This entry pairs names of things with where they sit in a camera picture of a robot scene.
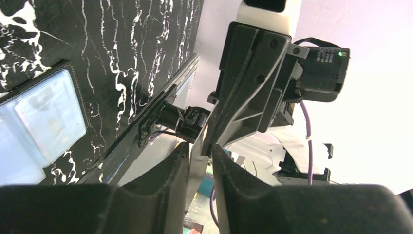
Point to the black card holder wallet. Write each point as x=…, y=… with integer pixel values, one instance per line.
x=39, y=120

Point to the aluminium frame rail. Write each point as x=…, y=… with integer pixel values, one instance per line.
x=183, y=82

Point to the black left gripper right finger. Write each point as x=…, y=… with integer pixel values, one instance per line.
x=247, y=205

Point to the black marbled table mat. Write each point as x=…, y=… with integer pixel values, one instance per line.
x=124, y=53

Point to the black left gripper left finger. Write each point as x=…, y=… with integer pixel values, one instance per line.
x=153, y=203

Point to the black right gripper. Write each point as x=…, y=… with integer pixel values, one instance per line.
x=260, y=73

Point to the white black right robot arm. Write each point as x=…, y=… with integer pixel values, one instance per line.
x=287, y=152

